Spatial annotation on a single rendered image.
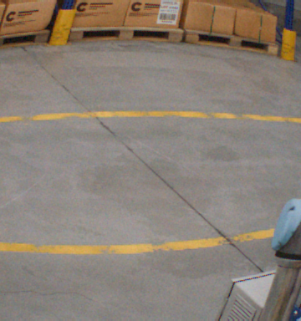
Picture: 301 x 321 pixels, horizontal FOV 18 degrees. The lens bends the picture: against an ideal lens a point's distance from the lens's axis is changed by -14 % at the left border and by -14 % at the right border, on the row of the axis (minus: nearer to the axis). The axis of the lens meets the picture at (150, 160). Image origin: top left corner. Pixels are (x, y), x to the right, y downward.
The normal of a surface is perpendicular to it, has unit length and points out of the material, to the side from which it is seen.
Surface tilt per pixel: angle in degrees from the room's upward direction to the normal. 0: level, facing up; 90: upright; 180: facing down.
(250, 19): 88
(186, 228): 0
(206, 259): 0
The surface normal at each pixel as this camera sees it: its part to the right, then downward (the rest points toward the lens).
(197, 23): 0.41, 0.44
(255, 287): 0.18, -0.91
